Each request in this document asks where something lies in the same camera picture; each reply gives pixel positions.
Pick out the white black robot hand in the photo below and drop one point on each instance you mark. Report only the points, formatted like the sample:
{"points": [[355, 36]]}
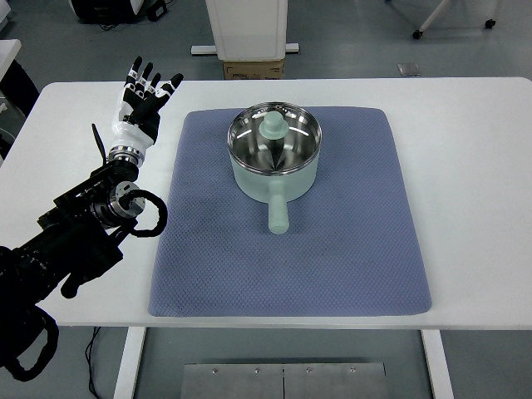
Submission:
{"points": [[136, 126]]}

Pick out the green pot with handle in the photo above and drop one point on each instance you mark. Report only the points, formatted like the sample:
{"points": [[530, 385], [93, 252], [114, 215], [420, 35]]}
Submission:
{"points": [[276, 190]]}

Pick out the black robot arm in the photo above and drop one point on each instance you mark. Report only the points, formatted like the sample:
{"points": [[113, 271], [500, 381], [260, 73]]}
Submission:
{"points": [[79, 242]]}

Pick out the black equipment on floor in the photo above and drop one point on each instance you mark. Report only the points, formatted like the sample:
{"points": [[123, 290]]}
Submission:
{"points": [[117, 11]]}

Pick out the cardboard box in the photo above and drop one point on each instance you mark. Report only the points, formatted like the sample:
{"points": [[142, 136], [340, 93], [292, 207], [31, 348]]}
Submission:
{"points": [[253, 70]]}

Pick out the white furniture at left edge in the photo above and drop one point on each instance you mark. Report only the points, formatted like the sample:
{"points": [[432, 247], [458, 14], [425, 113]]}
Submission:
{"points": [[9, 48]]}

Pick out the left white table leg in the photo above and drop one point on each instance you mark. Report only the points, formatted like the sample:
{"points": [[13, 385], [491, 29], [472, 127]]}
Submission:
{"points": [[130, 363]]}

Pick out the white table leg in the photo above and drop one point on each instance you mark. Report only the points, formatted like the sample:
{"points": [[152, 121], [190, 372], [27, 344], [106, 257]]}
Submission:
{"points": [[436, 362], [130, 363]]}

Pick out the grey floor socket cover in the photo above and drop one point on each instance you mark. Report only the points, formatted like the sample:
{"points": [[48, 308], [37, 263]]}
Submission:
{"points": [[408, 69]]}

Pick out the wheeled chair base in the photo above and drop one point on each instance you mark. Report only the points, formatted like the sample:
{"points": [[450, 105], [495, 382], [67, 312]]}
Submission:
{"points": [[476, 16]]}

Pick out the metal floor plate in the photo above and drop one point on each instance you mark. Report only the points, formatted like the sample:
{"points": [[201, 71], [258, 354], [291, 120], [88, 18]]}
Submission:
{"points": [[285, 380]]}

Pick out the right white table leg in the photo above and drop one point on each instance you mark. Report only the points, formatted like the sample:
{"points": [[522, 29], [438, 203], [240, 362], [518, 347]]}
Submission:
{"points": [[436, 362]]}

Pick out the white pedestal base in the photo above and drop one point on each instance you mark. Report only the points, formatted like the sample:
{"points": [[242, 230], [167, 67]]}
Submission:
{"points": [[248, 31]]}

